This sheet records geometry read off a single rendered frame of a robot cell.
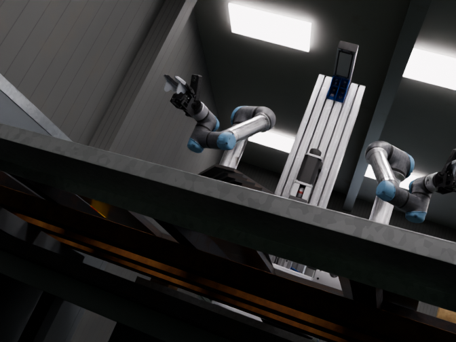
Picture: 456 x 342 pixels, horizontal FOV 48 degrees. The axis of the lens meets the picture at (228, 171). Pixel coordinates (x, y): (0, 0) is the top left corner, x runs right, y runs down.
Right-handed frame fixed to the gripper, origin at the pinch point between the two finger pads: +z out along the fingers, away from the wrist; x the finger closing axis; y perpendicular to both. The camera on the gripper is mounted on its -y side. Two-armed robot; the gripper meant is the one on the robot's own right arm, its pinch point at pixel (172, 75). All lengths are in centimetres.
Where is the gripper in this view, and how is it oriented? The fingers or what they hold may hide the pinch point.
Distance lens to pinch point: 217.4
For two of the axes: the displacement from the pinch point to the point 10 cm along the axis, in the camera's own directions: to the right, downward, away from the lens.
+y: -4.7, 8.5, -2.5
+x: -7.4, -2.2, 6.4
